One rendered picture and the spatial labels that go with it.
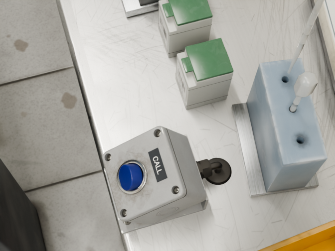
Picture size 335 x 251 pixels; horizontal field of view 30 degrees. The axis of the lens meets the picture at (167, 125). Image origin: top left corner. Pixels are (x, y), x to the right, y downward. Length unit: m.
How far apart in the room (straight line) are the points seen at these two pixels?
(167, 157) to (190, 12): 0.16
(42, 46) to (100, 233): 0.54
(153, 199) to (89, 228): 0.97
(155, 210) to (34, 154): 1.05
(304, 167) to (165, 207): 0.13
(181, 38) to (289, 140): 0.18
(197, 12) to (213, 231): 0.22
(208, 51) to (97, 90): 0.13
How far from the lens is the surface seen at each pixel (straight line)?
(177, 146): 0.58
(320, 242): 0.63
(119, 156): 0.59
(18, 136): 1.63
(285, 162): 0.55
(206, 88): 0.63
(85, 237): 1.53
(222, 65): 0.62
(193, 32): 0.66
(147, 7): 0.71
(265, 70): 0.58
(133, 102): 0.67
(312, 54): 0.72
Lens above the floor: 1.49
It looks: 68 degrees down
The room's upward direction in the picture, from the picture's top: 3 degrees clockwise
